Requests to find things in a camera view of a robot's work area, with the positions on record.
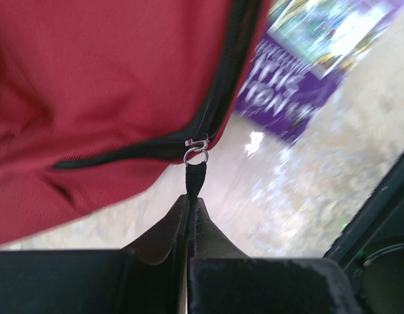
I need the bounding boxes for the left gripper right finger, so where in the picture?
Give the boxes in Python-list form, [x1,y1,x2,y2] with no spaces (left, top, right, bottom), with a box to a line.
[187,199,362,313]

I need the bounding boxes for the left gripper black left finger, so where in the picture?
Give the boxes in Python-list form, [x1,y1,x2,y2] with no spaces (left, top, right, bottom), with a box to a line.
[0,195,190,313]

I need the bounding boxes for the red student backpack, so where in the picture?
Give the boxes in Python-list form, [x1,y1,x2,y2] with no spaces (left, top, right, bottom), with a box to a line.
[0,1,270,245]

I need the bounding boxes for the purple book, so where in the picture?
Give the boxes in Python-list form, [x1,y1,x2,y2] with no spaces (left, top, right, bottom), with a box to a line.
[236,1,404,143]

